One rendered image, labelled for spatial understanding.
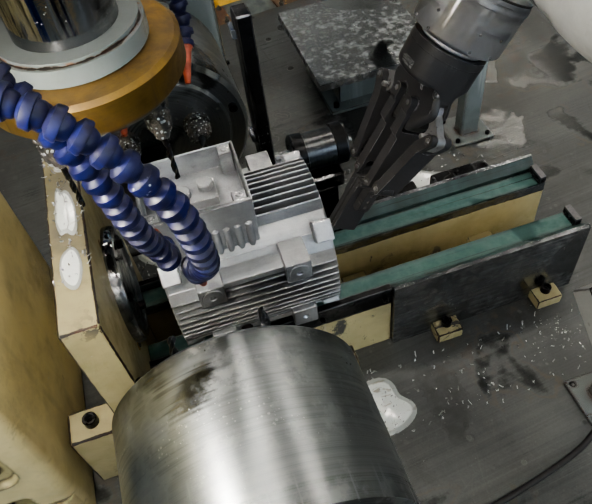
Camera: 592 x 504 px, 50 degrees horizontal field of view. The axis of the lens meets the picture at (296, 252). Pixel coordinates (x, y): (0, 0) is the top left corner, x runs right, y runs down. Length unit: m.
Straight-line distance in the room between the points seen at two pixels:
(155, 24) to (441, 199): 0.54
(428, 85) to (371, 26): 0.74
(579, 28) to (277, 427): 0.36
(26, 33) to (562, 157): 0.95
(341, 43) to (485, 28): 0.73
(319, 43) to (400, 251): 0.50
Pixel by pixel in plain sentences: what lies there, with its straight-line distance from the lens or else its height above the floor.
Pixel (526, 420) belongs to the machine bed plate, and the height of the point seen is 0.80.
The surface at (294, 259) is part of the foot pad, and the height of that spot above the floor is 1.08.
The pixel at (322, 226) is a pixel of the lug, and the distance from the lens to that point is 0.72.
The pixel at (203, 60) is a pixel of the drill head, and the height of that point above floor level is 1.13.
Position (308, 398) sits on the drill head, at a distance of 0.53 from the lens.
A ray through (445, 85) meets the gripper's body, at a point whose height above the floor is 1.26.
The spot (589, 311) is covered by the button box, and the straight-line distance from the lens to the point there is 0.73.
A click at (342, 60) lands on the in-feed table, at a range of 1.25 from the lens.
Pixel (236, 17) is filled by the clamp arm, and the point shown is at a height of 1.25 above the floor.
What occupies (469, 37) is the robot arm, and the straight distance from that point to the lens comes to 0.59.
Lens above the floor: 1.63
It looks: 51 degrees down
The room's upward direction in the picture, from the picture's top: 9 degrees counter-clockwise
